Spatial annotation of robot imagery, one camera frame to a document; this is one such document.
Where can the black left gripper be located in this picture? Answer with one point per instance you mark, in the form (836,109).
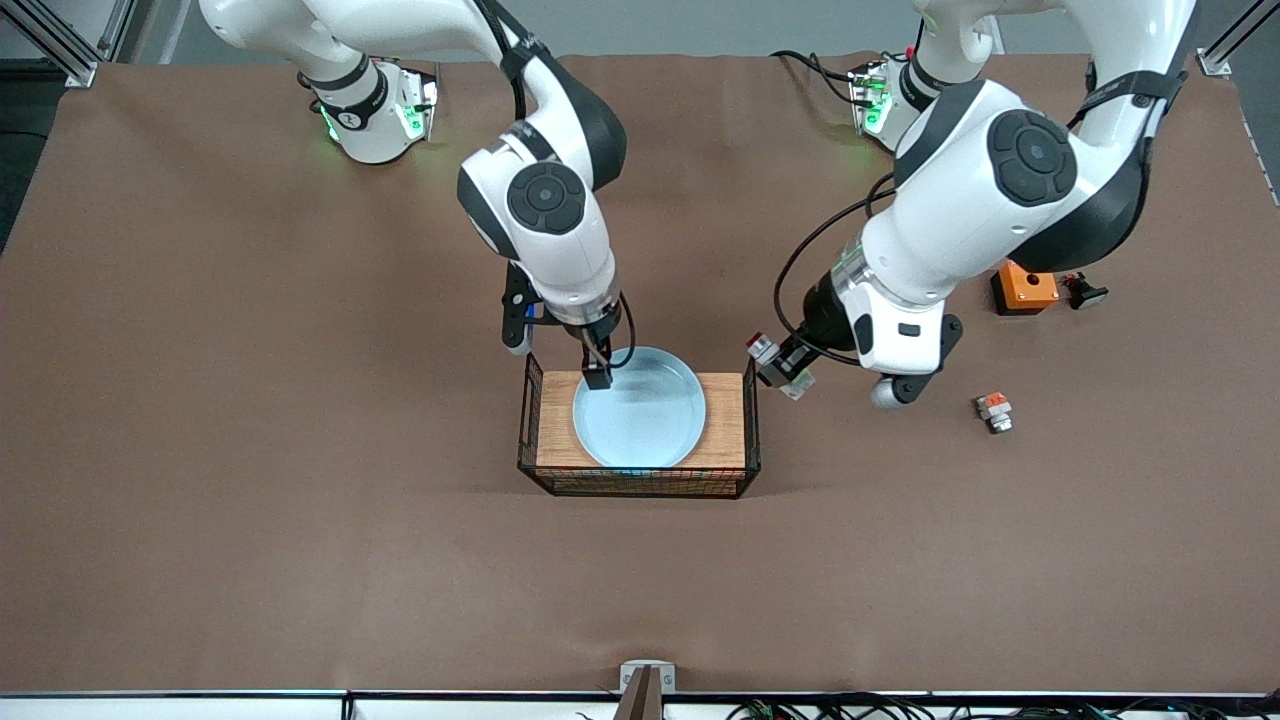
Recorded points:
(822,315)

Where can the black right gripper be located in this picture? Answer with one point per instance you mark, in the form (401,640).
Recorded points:
(596,347)

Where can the red push button green block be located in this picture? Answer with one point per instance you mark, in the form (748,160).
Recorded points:
(765,350)

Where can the light blue round plate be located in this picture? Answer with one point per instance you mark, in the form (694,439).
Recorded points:
(645,425)

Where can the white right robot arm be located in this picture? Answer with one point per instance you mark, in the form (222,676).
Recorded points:
(545,200)

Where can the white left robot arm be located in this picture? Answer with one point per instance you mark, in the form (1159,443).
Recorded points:
(1000,200)

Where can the arm base connector panel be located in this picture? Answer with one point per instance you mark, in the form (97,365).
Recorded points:
(870,100)
(415,105)

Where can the black push button actuator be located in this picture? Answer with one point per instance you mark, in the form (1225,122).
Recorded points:
(1085,292)

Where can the wooden board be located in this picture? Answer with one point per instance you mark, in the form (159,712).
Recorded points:
(725,420)

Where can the brown table cover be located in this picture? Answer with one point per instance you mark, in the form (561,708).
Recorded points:
(400,580)

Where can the push button switch orange block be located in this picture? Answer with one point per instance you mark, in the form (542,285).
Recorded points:
(995,410)

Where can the orange button enclosure box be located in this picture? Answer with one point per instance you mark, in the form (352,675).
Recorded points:
(1030,290)

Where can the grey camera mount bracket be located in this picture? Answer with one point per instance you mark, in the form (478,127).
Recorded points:
(647,680)

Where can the white table edge rail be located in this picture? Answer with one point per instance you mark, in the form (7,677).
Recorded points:
(200,703)

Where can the aluminium frame profile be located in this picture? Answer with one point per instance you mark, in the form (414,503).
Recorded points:
(70,50)
(1225,50)

